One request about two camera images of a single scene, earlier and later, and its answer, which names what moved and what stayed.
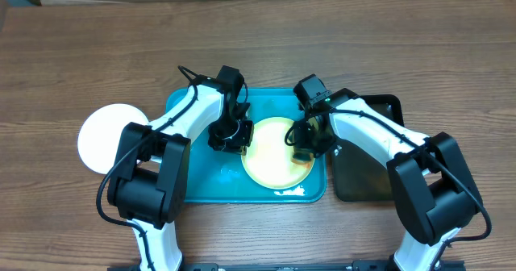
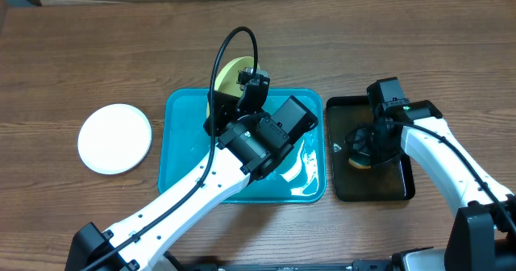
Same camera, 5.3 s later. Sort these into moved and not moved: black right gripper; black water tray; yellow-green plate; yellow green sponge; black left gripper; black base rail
Moved: black left gripper; black right gripper; yellow green sponge; yellow-green plate
Not moved: black base rail; black water tray
